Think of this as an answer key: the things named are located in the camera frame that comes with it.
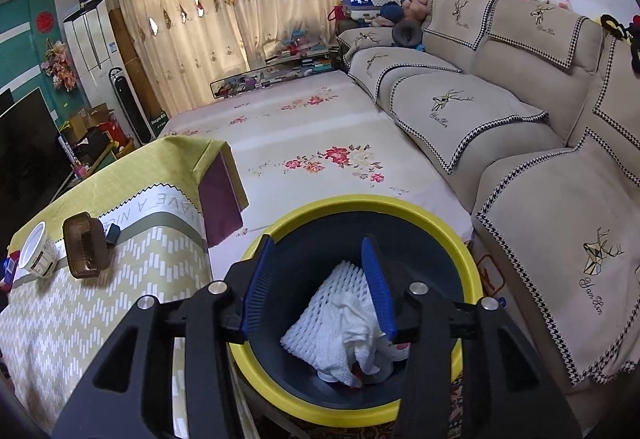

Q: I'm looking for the white foam net sleeve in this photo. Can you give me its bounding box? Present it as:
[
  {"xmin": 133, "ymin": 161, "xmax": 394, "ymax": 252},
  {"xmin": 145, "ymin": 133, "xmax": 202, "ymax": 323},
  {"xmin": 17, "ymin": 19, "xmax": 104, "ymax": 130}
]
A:
[{"xmin": 280, "ymin": 261, "xmax": 380, "ymax": 383}]

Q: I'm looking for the white plastic bowl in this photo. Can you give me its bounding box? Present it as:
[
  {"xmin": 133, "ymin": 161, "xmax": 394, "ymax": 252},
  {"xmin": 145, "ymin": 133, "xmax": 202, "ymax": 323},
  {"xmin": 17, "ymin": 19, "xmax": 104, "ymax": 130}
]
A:
[{"xmin": 18, "ymin": 221, "xmax": 58, "ymax": 277}]

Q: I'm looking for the white blue tube packet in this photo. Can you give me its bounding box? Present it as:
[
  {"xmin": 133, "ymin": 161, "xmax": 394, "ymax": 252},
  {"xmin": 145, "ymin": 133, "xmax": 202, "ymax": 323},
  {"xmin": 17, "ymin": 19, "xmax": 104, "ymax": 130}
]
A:
[{"xmin": 104, "ymin": 222, "xmax": 122, "ymax": 248}]

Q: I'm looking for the yellow rimmed dark trash bin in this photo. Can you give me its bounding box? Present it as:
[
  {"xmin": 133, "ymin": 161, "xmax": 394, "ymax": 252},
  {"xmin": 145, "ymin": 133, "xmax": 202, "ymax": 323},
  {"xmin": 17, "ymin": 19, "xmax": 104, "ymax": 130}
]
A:
[{"xmin": 231, "ymin": 194, "xmax": 482, "ymax": 428}]

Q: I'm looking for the patterned green yellow tablecloth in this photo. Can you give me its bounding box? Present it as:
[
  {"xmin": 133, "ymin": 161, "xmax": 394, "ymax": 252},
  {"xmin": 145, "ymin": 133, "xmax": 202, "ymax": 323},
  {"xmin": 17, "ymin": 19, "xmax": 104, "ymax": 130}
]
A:
[{"xmin": 1, "ymin": 136, "xmax": 248, "ymax": 431}]

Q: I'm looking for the floral beige floor rug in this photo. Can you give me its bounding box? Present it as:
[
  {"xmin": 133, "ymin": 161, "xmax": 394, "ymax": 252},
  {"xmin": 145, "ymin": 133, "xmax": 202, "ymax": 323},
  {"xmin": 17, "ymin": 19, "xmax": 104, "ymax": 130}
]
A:
[{"xmin": 163, "ymin": 72, "xmax": 472, "ymax": 279}]

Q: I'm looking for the black tower fan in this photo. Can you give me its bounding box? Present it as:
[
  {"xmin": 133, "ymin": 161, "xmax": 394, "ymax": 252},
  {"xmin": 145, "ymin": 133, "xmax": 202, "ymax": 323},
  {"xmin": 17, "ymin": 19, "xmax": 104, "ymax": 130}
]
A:
[{"xmin": 108, "ymin": 66, "xmax": 155, "ymax": 144}]

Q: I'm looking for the red fire extinguisher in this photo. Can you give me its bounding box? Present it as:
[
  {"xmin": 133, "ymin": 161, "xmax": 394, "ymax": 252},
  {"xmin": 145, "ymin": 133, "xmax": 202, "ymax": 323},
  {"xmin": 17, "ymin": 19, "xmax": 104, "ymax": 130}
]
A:
[{"xmin": 98, "ymin": 118, "xmax": 130, "ymax": 148}]

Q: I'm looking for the low glass shelf with books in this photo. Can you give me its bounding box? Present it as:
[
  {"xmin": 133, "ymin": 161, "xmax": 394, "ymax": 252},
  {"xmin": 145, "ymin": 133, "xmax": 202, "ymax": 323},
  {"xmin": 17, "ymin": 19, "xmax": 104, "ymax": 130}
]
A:
[{"xmin": 209, "ymin": 46, "xmax": 340, "ymax": 100}]

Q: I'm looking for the beige sectional sofa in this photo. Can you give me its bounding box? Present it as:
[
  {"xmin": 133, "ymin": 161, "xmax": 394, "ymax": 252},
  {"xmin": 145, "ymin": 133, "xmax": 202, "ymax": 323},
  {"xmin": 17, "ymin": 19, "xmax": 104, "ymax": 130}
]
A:
[{"xmin": 338, "ymin": 0, "xmax": 639, "ymax": 393}]

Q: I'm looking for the red blue snack box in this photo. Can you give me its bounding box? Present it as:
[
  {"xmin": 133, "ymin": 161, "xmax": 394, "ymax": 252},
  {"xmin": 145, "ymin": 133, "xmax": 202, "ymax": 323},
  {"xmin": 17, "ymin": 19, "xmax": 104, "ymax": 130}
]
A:
[{"xmin": 0, "ymin": 251, "xmax": 20, "ymax": 293}]

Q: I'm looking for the black flat television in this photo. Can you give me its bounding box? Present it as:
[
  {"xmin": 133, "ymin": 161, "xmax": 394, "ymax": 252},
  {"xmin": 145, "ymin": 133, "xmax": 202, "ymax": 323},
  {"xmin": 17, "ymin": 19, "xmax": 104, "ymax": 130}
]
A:
[{"xmin": 0, "ymin": 89, "xmax": 72, "ymax": 249}]

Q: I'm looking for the white cabinet air conditioner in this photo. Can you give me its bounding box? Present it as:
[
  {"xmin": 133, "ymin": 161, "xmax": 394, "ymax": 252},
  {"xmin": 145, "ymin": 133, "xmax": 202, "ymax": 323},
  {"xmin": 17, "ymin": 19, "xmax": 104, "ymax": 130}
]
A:
[{"xmin": 63, "ymin": 0, "xmax": 132, "ymax": 126}]

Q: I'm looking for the black yellow monkey plush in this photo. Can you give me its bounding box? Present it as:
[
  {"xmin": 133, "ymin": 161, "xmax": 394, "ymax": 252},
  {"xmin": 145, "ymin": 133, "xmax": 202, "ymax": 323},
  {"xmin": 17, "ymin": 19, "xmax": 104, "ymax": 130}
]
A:
[{"xmin": 599, "ymin": 14, "xmax": 640, "ymax": 75}]

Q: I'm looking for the artificial flower wall decoration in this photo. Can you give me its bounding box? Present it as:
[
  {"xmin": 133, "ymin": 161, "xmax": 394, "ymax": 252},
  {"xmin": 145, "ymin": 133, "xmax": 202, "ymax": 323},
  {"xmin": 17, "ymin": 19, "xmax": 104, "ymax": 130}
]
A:
[{"xmin": 40, "ymin": 40, "xmax": 78, "ymax": 92}]

